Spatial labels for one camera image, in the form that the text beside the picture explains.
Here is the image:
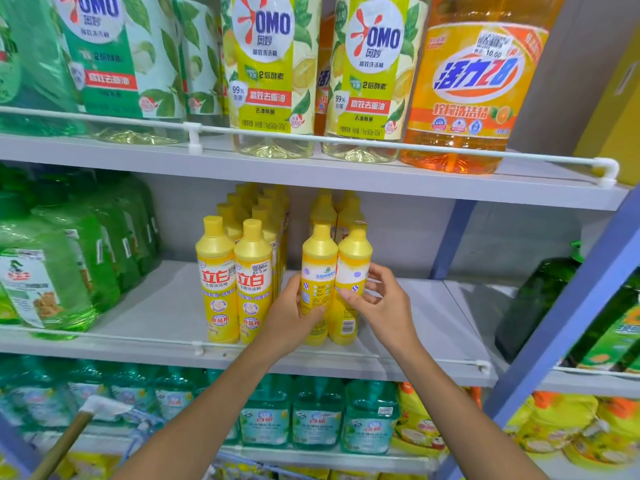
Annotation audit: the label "person's left hand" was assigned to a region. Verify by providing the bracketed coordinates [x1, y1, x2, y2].
[255, 273, 326, 363]

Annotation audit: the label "person's right hand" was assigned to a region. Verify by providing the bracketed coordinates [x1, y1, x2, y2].
[340, 263, 422, 356]

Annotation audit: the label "yellow-capped dish soap bottle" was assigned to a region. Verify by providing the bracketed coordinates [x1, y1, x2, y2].
[328, 227, 374, 346]
[299, 224, 339, 346]

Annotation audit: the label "person's right forearm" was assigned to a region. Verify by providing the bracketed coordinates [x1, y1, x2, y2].
[382, 340, 551, 480]

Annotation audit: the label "person's left forearm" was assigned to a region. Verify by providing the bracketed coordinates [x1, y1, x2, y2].
[111, 342, 301, 480]

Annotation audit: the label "grey shelf board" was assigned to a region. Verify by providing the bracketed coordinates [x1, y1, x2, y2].
[0, 134, 631, 212]
[444, 279, 640, 399]
[30, 434, 442, 476]
[0, 260, 499, 388]

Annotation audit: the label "group of yellow soap bottles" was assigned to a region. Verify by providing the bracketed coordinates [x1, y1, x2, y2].
[195, 184, 368, 345]

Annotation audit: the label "row of teal detergent bottles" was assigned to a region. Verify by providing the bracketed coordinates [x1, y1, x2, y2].
[0, 357, 401, 456]

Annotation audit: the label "yellow orange detergent pouches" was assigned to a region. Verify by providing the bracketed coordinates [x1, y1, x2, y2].
[392, 382, 483, 458]

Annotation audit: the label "dark green detergent bottle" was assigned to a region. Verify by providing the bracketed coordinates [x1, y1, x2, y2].
[495, 241, 585, 364]

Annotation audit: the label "clear bottle yellow lemon label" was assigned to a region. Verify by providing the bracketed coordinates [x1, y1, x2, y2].
[220, 0, 323, 159]
[322, 0, 430, 164]

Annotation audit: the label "large orange detergent bottle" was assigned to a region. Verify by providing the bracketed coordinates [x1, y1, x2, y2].
[400, 0, 567, 175]
[314, 14, 337, 137]

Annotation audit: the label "yellow jug orange cap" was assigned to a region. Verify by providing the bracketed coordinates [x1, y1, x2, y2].
[565, 397, 640, 468]
[506, 392, 599, 454]

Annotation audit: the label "green bottle orange fruit label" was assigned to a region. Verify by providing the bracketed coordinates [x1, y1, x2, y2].
[562, 274, 640, 374]

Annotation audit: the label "yellow packets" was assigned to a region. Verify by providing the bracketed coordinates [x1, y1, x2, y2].
[50, 452, 122, 480]

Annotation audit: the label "group of green detergent jugs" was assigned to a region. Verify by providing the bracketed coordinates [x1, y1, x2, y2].
[0, 165, 162, 341]

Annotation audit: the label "wooden stick white tip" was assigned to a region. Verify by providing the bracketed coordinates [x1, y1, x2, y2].
[30, 395, 134, 480]

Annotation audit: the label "clear bottle green leaf label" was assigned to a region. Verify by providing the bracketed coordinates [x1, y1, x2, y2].
[50, 0, 189, 145]
[172, 0, 229, 128]

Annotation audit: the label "large green detergent bottle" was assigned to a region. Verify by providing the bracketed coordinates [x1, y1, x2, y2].
[0, 0, 87, 138]

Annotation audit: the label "blue shelf upright post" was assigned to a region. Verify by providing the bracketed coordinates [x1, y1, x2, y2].
[432, 187, 640, 480]
[429, 200, 478, 281]
[0, 414, 44, 480]

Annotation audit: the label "white shelf guard rail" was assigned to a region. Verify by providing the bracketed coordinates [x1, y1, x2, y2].
[0, 325, 493, 377]
[552, 366, 640, 381]
[0, 106, 621, 189]

